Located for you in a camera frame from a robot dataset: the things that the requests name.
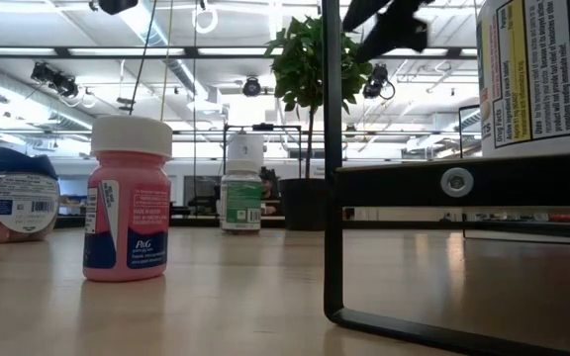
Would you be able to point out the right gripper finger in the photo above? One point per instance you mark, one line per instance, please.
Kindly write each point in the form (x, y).
(364, 12)
(399, 37)

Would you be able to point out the white bottle yellow label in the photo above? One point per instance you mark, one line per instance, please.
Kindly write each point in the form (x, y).
(537, 74)

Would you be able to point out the white bottle green label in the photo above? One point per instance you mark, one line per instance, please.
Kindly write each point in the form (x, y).
(240, 203)

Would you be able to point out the pink bottle white cap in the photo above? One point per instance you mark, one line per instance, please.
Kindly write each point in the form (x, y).
(126, 217)

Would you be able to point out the clear bottle blue cap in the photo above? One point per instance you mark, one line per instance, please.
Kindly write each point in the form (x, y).
(23, 203)

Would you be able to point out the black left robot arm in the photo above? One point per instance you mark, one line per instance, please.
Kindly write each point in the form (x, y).
(117, 6)

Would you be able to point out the black metal shelf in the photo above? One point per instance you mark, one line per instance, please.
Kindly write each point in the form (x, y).
(512, 183)

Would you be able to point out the potted green tree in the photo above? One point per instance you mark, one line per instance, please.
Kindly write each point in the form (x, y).
(305, 69)

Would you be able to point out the white cylindrical tank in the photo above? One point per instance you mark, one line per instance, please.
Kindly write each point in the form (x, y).
(245, 146)

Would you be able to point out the person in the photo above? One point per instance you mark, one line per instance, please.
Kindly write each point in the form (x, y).
(268, 190)

